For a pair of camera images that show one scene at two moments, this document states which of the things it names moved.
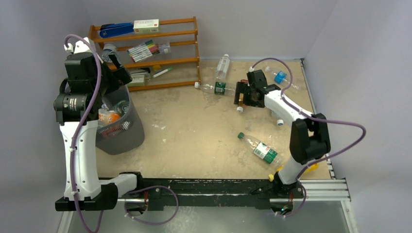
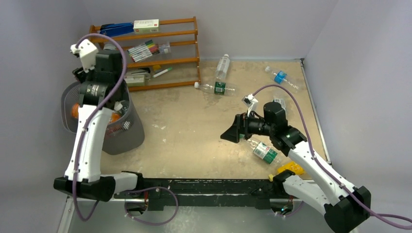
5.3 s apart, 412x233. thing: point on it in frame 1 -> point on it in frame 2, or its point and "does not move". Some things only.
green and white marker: (163, 72) does not move
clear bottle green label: (228, 88) does not move
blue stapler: (113, 29) does not move
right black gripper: (243, 93) -> (242, 125)
